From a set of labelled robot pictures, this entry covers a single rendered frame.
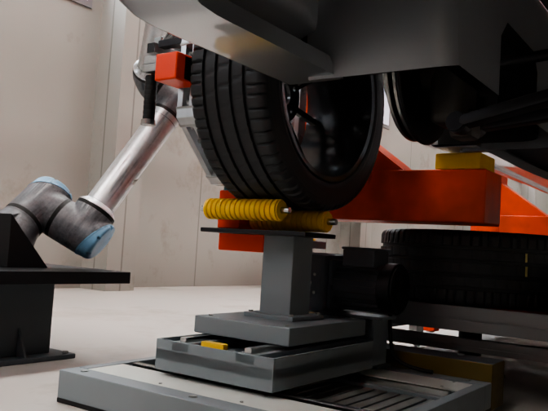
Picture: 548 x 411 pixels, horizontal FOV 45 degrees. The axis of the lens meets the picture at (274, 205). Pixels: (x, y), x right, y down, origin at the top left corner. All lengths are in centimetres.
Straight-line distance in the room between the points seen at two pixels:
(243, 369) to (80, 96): 428
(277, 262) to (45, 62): 391
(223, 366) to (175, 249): 475
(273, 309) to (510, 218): 239
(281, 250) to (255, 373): 40
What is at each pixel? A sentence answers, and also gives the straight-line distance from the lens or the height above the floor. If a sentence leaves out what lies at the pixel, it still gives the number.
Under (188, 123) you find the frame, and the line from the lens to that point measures 178.
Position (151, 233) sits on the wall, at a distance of 609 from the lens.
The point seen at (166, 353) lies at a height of 13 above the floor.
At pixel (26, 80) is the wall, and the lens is 536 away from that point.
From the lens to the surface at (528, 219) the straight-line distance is 398.
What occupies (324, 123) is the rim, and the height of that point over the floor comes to 81.
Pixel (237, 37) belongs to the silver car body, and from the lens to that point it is 109.
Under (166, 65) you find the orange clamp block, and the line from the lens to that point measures 173.
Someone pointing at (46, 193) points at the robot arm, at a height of 55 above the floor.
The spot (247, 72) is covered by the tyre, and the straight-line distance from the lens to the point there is 160.
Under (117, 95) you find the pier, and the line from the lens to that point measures 552.
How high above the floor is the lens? 41
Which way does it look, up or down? 4 degrees up
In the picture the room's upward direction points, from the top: 4 degrees clockwise
